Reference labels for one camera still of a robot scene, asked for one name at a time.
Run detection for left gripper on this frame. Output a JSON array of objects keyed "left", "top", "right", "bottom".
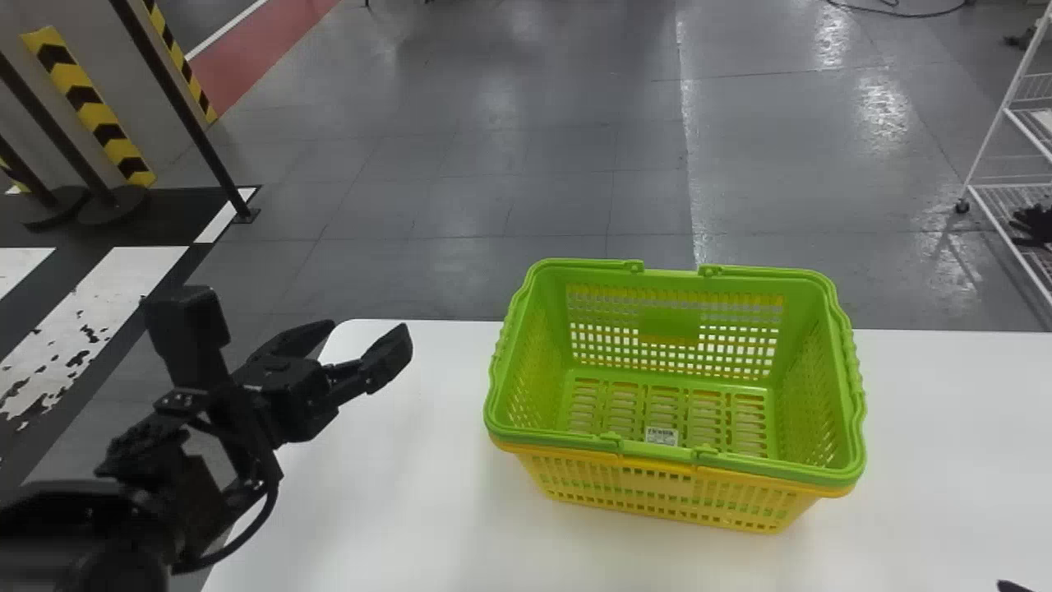
[{"left": 233, "top": 319, "right": 414, "bottom": 446}]

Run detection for green basket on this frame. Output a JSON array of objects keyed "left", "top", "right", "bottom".
[{"left": 482, "top": 257, "right": 869, "bottom": 491}]

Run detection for yellow basket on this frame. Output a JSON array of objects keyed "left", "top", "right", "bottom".
[{"left": 491, "top": 436, "right": 856, "bottom": 536}]

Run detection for black gloves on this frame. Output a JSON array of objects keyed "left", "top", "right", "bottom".
[{"left": 1008, "top": 203, "right": 1052, "bottom": 248}]

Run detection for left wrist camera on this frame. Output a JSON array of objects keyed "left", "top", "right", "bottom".
[{"left": 139, "top": 285, "right": 233, "bottom": 392}]

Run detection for black cable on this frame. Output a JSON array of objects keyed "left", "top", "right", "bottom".
[{"left": 174, "top": 456, "right": 284, "bottom": 576}]

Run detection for yellow black striped post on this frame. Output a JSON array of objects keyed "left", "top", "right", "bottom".
[
  {"left": 142, "top": 0, "right": 219, "bottom": 125},
  {"left": 20, "top": 25, "right": 158, "bottom": 189}
]

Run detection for white wire rack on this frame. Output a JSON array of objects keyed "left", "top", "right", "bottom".
[{"left": 954, "top": 0, "right": 1052, "bottom": 310}]

